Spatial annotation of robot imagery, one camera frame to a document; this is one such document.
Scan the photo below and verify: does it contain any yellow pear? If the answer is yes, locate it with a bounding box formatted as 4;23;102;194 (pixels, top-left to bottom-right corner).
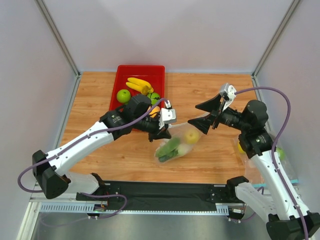
184;129;201;145

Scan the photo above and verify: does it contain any polka dot zip bag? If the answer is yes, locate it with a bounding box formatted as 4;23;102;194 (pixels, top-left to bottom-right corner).
154;122;205;164

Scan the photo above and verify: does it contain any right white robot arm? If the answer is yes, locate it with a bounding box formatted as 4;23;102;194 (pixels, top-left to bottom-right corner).
188;95;320;240

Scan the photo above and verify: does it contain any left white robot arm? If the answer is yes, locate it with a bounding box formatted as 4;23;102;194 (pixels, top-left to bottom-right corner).
32;94;176;199

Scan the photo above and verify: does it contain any clear bag of spare food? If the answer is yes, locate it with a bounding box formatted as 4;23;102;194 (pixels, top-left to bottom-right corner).
232;136;299;189

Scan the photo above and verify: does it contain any green leafy vegetable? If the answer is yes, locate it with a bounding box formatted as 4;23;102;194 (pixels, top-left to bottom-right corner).
155;137;181;163

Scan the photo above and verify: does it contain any yellow orange peach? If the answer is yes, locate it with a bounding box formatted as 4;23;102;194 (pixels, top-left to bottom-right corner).
148;106;161;118

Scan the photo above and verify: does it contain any white radish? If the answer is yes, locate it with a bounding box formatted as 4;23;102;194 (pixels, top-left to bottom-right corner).
175;143;193;157

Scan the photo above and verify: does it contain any small green watermelon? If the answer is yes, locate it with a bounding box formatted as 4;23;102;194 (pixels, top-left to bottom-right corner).
147;92;161;105

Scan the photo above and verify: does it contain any yellow banana bunch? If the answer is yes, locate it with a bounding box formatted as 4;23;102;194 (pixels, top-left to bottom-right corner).
125;77;154;96

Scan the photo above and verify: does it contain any green apple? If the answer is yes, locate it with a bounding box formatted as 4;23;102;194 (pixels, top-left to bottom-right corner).
116;89;131;104

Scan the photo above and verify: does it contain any red plastic bin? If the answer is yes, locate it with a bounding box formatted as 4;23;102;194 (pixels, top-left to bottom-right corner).
109;65;165;110

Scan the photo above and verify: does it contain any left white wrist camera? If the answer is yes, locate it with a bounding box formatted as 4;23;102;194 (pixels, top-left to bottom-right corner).
158;100;177;130

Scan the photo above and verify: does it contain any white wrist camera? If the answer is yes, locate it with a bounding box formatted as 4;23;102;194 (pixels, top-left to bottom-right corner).
158;100;177;130
219;83;237;112

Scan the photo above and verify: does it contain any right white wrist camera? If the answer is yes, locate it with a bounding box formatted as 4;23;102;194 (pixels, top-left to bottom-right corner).
219;83;237;112

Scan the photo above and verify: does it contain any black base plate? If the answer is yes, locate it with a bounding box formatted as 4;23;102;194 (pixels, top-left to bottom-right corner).
74;178;247;212

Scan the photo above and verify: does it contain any white slotted cable duct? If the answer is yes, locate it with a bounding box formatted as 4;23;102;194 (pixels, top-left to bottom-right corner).
39;202;245;216

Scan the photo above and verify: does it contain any left aluminium frame post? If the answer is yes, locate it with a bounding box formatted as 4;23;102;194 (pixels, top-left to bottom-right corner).
34;0;81;78

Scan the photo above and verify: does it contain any aluminium frame post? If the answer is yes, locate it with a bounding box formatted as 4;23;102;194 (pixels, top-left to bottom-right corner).
34;0;81;78
251;0;303;80

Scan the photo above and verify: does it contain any right aluminium frame post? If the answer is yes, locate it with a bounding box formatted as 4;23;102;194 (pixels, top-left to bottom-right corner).
251;0;303;80

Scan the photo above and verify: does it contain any aluminium front rail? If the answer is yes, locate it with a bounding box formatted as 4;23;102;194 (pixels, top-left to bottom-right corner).
30;187;77;202

